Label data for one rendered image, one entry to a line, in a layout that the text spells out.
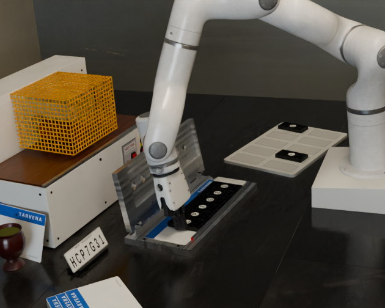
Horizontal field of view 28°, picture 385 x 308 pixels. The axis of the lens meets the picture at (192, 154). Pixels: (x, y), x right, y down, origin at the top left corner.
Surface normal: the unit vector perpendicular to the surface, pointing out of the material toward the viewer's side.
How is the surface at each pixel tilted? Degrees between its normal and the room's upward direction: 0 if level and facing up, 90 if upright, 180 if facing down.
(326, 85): 90
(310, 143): 0
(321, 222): 0
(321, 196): 90
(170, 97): 40
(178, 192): 78
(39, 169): 0
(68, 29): 90
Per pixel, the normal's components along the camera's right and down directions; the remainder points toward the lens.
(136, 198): 0.86, -0.03
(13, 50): 0.94, 0.07
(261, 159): -0.07, -0.92
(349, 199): -0.33, 0.38
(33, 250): -0.51, 0.00
